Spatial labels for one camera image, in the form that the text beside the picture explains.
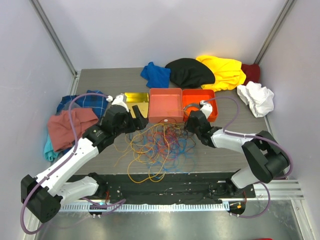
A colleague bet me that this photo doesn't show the orange thin cable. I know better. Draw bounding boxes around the orange thin cable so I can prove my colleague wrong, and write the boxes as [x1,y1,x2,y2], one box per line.
[112,120,193,183]
[159,94,186,121]

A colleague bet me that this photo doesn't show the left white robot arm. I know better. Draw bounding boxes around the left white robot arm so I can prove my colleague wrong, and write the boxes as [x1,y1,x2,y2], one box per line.
[20,105,148,223]

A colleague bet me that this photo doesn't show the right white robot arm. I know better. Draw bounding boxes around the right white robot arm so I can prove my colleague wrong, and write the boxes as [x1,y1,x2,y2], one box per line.
[184,110,291,198]

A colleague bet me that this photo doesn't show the gold metal tin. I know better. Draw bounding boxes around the gold metal tin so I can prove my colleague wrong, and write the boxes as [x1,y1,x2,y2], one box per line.
[124,92,150,118]

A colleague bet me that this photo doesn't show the orange plastic box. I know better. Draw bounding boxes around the orange plastic box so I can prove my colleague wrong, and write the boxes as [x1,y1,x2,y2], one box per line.
[182,89,218,123]

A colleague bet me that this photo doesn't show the salmon pink plastic box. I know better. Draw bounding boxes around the salmon pink plastic box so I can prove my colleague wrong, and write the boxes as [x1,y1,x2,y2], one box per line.
[148,88,184,124]

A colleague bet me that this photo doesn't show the blue plaid cloth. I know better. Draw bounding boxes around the blue plaid cloth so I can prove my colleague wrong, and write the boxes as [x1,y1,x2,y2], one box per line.
[56,90,108,120]

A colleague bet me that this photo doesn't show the black cloth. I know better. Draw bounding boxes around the black cloth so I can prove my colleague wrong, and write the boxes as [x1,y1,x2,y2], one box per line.
[165,58,216,89]

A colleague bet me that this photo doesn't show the yellow cloth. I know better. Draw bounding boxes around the yellow cloth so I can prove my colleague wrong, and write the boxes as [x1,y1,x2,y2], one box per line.
[195,55,247,92]

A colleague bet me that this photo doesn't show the salmon red cloth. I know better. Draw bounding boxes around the salmon red cloth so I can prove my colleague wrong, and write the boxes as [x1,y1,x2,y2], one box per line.
[47,108,99,152]

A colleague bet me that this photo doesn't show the white cloth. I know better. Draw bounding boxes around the white cloth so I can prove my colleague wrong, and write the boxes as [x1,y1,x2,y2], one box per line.
[236,81,275,118]

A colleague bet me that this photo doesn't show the dark red cloth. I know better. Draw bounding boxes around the dark red cloth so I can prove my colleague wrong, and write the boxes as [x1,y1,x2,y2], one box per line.
[241,63,261,86]

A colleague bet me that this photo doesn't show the teal cloth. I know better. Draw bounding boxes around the teal cloth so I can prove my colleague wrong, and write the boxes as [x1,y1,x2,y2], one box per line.
[43,135,62,162]

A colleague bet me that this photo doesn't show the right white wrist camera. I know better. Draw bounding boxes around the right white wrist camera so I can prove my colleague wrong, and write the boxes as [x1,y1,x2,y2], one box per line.
[199,100,213,119]

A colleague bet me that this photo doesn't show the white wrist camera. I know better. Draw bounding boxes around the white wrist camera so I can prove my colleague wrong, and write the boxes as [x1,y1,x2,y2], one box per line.
[199,100,213,119]
[106,93,127,108]

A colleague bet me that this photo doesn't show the grey coiled cable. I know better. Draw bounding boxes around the grey coiled cable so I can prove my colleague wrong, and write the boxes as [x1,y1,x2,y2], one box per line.
[183,102,202,116]

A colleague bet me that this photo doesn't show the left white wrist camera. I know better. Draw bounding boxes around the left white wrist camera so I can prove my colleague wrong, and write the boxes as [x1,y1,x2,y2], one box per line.
[106,93,127,108]

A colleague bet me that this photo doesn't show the dark brown thin cable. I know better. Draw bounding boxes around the dark brown thin cable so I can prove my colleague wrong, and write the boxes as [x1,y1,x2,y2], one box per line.
[124,124,191,161]

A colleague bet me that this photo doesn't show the red thin cable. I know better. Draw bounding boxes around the red thin cable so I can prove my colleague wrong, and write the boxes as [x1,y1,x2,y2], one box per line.
[142,124,186,161]

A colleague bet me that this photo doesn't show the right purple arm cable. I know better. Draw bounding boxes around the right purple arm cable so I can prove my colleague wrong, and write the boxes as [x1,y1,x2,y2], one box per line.
[202,96,294,218]

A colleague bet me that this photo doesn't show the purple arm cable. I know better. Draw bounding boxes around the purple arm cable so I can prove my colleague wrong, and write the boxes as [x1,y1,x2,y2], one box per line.
[19,92,113,235]
[202,96,294,218]

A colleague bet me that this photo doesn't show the blue thin cable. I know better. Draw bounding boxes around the blue thin cable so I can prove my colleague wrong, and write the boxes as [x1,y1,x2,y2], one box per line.
[124,124,198,178]

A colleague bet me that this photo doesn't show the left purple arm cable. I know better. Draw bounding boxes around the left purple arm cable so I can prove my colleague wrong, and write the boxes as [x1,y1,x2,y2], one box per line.
[19,92,113,235]

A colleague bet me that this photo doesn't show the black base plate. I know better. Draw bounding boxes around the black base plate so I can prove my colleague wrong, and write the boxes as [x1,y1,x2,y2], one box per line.
[77,171,256,205]

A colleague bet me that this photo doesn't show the white slotted cable duct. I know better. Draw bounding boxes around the white slotted cable duct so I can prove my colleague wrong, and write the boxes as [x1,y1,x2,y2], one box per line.
[60,201,230,214]

